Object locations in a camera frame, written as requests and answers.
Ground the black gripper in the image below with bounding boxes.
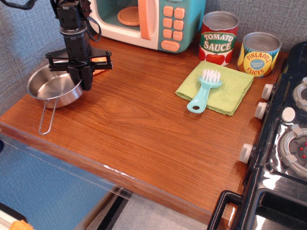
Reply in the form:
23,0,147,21
45,34,113,91

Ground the small steel pot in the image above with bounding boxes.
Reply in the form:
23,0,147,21
27,65,84,135

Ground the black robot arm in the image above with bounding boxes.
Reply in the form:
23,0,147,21
45,0,113,91

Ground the orange toy croissant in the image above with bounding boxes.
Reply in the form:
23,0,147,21
91,57,107,75

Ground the teal toy microwave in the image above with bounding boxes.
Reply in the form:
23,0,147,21
90,0,206,53

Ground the clear acrylic barrier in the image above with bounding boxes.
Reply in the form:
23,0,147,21
0,126,213,230

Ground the teal dish brush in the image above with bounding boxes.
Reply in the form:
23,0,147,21
187,69,222,114

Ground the tomato sauce can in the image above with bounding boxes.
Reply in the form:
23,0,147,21
199,11,239,66

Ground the green folded cloth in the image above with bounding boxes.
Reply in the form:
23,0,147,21
176,61,254,116

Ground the orange object bottom left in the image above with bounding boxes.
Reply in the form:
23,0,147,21
9,220,34,230

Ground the pineapple slices can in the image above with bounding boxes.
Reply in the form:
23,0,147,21
237,32,282,77

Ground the black toy stove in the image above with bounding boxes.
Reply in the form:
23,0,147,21
208,42,307,230

